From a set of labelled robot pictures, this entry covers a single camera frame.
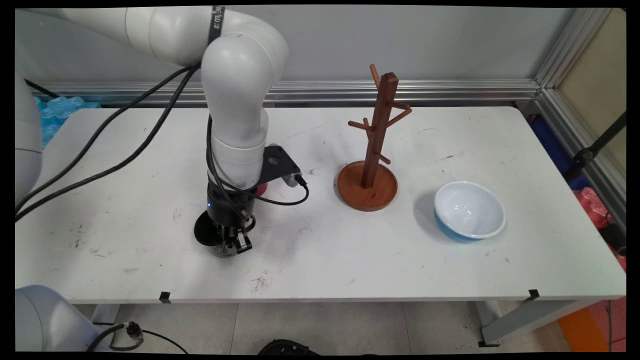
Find wooden mug tree stand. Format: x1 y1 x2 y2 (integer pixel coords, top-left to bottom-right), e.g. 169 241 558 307
336 63 414 212

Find blue plastic bag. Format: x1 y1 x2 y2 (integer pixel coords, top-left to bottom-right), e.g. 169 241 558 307
527 116 591 191

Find black rounded floor object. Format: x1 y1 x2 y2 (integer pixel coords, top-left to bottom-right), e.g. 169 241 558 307
257 339 321 356

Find black tripod leg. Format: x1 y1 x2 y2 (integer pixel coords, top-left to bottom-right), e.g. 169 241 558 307
564 112 627 181

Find long aluminium frame rail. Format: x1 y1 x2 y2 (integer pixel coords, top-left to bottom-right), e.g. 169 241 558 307
30 79 543 107

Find black cable with metal plug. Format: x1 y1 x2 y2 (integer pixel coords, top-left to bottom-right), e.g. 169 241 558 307
15 64 257 233

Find grey table leg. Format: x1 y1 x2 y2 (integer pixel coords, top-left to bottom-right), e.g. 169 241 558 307
91 303 121 330
475 300 601 347

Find blue bubble wrap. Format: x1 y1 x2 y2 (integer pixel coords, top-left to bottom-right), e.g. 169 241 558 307
32 96 101 148

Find black base power cable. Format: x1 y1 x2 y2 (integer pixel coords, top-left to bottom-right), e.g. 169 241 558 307
86 321 190 355

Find thin black cable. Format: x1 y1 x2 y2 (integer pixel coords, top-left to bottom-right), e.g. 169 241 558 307
25 79 60 99

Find black camera cable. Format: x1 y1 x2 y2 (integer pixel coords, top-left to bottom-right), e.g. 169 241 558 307
15 64 309 223

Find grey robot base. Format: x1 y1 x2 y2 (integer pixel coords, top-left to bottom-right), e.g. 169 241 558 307
15 285 113 353

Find short aluminium frame rail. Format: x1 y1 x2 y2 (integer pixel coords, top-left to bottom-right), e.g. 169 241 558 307
537 87 627 231

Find blue and white bowl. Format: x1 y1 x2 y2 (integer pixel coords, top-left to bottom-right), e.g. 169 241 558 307
433 180 507 244

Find red ribbed mat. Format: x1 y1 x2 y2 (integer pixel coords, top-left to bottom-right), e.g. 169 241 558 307
587 297 627 353

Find aluminium frame post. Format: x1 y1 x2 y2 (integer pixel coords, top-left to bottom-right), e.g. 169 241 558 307
534 7 618 91

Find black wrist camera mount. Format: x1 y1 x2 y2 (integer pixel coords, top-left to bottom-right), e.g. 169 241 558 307
257 145 304 189

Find red plastic bag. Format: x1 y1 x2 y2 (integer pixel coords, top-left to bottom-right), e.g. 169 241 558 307
572 187 613 230

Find orange floor panel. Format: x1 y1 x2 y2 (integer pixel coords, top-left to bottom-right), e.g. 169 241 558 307
557 307 611 353

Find green enamel mug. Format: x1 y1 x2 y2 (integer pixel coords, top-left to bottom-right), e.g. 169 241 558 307
194 210 240 259

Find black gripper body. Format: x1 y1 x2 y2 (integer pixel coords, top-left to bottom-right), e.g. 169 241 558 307
206 183 258 233

